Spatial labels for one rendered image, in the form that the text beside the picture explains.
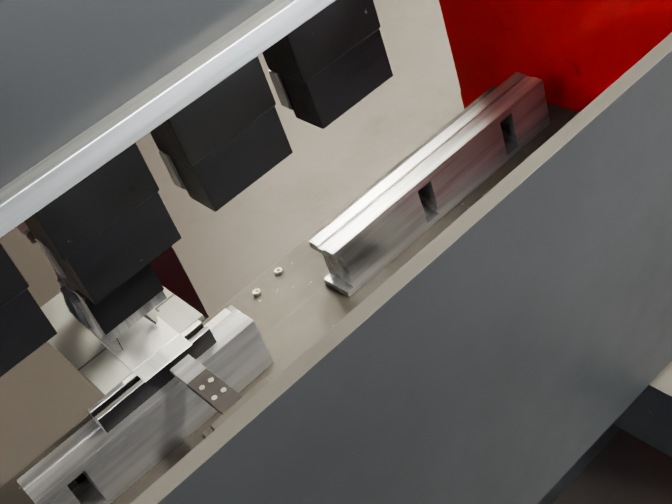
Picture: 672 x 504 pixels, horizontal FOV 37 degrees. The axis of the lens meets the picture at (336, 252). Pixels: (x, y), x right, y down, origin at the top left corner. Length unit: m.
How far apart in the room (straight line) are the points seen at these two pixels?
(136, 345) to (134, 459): 0.16
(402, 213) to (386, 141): 1.84
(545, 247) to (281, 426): 0.34
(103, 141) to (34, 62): 0.10
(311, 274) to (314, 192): 1.68
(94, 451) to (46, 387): 1.71
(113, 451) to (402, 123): 2.26
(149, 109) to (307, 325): 0.66
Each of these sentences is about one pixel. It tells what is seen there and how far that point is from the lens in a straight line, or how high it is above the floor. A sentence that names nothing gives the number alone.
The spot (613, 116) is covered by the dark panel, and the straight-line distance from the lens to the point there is 1.06.
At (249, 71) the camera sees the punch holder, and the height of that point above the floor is 1.32.
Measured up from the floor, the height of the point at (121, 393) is 0.99.
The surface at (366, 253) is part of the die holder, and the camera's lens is 1.59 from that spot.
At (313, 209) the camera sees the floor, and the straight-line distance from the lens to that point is 3.26.
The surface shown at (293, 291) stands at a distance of 1.65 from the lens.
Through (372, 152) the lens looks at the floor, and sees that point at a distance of 3.42.
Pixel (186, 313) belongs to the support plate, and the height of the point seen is 1.00.
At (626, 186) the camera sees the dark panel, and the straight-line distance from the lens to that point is 1.12.
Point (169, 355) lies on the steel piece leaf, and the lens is 1.45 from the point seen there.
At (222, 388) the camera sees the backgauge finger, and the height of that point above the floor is 1.01.
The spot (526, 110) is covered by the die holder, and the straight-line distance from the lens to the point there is 1.77.
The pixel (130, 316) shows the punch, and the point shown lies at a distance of 1.40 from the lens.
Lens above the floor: 1.95
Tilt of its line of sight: 39 degrees down
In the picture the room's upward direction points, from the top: 21 degrees counter-clockwise
